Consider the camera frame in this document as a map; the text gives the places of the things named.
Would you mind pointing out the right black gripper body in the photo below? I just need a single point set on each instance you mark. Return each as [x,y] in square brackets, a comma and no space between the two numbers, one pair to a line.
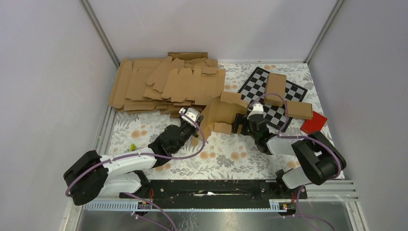
[241,119]

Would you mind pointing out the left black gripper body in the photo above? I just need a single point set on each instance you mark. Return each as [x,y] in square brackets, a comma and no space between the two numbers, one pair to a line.
[187,132]

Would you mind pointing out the brown cardboard box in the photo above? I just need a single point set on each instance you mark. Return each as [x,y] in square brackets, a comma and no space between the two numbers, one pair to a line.
[220,114]

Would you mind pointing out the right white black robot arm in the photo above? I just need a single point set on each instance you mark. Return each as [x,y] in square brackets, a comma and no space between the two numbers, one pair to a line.
[319,160]

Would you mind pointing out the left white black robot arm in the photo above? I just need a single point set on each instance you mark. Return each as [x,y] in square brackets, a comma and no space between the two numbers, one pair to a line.
[94,175]

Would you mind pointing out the folded cardboard box flat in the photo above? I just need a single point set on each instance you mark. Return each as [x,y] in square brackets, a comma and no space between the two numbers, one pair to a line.
[299,110]

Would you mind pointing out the folded cardboard box upright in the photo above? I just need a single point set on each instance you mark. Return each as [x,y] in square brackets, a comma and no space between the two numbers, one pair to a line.
[276,83]

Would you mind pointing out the red box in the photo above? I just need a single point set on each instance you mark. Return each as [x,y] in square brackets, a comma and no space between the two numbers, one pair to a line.
[316,123]

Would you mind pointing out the black white checkerboard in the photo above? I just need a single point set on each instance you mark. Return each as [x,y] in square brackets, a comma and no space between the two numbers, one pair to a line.
[254,87]

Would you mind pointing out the floral table mat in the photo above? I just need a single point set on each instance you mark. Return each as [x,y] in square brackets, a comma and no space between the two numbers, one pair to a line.
[224,156]

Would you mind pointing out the stack of flat cardboard blanks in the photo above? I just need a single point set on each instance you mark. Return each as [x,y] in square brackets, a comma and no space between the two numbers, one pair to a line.
[181,79]

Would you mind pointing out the small yellow green object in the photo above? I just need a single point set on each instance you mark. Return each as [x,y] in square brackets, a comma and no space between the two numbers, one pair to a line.
[132,147]

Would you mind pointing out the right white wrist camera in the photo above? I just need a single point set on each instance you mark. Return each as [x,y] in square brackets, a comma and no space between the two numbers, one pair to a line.
[257,110]

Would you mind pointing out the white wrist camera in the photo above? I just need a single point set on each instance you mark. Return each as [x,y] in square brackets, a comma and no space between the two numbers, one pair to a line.
[257,110]
[189,114]

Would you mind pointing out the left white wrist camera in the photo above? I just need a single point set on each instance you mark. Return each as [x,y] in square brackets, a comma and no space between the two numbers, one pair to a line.
[189,114]

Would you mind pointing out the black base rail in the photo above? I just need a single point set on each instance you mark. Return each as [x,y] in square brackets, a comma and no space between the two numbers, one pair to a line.
[225,191]

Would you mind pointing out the grey cable duct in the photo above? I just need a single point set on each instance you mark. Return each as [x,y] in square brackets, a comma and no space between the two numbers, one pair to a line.
[177,206]

